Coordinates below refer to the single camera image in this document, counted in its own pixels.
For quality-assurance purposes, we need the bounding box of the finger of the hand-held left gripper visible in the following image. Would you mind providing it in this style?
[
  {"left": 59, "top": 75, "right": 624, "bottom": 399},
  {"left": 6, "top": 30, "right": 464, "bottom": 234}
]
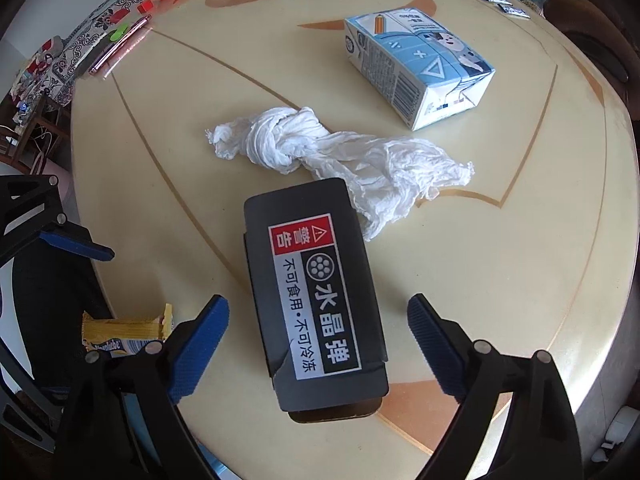
[
  {"left": 0, "top": 173, "right": 116, "bottom": 262},
  {"left": 0, "top": 335, "right": 57, "bottom": 454}
]

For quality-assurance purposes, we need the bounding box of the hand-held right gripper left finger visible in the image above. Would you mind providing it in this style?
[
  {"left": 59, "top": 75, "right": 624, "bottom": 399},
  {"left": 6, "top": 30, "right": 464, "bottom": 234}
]
[{"left": 52, "top": 294, "right": 231, "bottom": 480}]

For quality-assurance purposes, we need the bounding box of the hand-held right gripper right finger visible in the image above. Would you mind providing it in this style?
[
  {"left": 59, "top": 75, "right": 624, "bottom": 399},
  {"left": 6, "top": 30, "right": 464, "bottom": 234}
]
[{"left": 406, "top": 293, "right": 584, "bottom": 480}]

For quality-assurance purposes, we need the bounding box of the yellow snack wrapper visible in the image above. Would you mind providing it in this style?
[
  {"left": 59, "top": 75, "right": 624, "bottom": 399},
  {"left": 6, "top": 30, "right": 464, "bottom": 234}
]
[{"left": 81, "top": 303, "right": 175, "bottom": 359}]

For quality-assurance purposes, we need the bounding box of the black cardboard box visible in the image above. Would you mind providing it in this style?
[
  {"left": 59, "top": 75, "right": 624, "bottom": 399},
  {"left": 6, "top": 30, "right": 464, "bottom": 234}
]
[{"left": 243, "top": 177, "right": 390, "bottom": 422}]

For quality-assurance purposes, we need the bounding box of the black white floral cover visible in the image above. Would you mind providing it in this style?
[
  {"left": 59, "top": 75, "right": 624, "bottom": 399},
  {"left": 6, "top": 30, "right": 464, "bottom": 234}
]
[{"left": 9, "top": 0, "right": 172, "bottom": 107}]

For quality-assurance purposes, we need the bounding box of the white appliance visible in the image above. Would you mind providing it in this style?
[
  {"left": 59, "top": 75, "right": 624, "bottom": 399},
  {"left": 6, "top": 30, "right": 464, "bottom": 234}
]
[{"left": 592, "top": 404, "right": 640, "bottom": 464}]

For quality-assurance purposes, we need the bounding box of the pink smartphone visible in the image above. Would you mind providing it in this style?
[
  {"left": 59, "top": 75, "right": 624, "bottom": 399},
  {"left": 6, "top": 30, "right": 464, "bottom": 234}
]
[{"left": 89, "top": 15, "right": 154, "bottom": 77}]

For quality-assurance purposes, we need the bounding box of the blue white milk carton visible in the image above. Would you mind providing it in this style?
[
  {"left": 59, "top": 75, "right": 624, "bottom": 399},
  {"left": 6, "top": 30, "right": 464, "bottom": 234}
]
[{"left": 343, "top": 6, "right": 497, "bottom": 132}]

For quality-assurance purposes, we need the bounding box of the long brown leather sofa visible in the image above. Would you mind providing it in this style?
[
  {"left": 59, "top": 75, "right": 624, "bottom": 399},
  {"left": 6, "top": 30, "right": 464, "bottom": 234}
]
[{"left": 520, "top": 0, "right": 640, "bottom": 122}]

